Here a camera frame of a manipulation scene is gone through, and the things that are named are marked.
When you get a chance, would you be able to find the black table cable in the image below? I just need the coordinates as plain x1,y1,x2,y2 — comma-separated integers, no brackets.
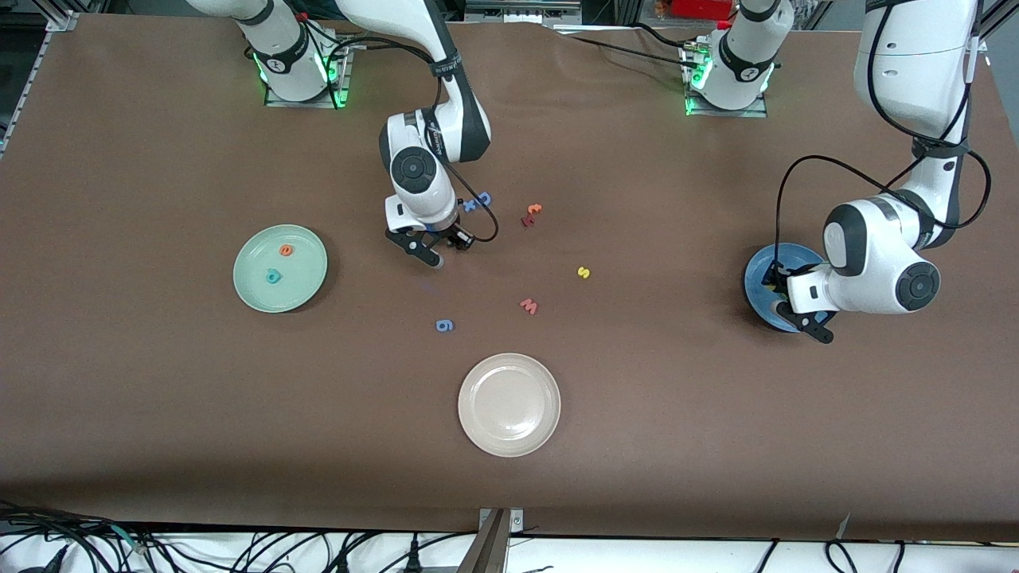
633,22,721,49
569,33,687,66

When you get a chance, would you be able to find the light green plate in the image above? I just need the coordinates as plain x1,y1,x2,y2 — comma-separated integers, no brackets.
232,224,329,314

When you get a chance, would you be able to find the aluminium frame corner profile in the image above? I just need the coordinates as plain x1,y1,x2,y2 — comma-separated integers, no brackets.
975,0,1019,53

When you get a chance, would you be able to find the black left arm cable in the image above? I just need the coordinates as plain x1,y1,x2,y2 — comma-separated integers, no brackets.
774,0,993,263

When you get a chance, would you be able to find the metal table edge bracket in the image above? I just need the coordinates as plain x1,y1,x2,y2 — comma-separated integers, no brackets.
455,507,526,573

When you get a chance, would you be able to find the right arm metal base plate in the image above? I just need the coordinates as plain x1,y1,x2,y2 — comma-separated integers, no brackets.
264,32,356,108

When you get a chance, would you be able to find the beige plate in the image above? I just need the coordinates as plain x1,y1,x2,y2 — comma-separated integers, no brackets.
458,353,562,458

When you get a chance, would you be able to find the thick black floor cable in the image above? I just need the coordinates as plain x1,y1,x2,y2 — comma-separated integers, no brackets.
0,500,160,573

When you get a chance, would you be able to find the red box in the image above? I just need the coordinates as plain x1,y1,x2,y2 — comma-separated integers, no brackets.
669,0,737,21

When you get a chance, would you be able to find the blue plate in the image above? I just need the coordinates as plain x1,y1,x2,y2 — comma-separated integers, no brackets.
744,243,830,333

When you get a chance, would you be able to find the aluminium frame side rail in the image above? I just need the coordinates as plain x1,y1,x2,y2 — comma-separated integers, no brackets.
0,11,77,156

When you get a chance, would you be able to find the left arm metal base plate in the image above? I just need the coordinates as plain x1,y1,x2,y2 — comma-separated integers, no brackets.
683,40,770,119

